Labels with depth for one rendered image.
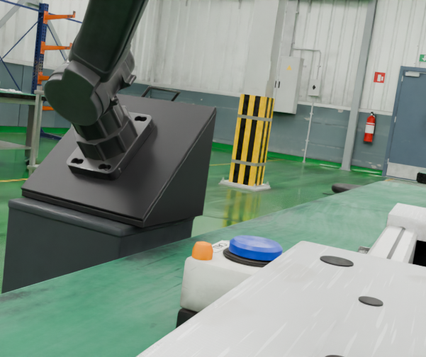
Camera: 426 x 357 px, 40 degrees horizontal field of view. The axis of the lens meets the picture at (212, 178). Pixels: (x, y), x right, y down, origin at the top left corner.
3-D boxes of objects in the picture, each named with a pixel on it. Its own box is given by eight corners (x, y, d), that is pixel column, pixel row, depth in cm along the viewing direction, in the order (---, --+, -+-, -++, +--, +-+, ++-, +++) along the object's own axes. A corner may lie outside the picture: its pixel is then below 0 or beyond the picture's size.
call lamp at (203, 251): (196, 253, 43) (198, 237, 43) (215, 257, 42) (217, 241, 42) (188, 257, 42) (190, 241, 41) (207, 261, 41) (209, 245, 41)
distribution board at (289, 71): (251, 153, 1244) (266, 45, 1215) (309, 163, 1187) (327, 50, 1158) (246, 153, 1219) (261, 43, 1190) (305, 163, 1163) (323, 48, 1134)
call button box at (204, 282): (214, 307, 50) (224, 234, 49) (327, 337, 46) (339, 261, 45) (173, 336, 42) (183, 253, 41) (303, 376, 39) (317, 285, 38)
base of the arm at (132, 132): (110, 116, 91) (67, 171, 85) (91, 75, 85) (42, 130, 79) (157, 123, 87) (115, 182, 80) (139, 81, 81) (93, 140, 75)
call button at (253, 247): (237, 255, 46) (240, 230, 46) (286, 266, 45) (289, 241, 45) (218, 265, 43) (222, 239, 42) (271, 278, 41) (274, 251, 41)
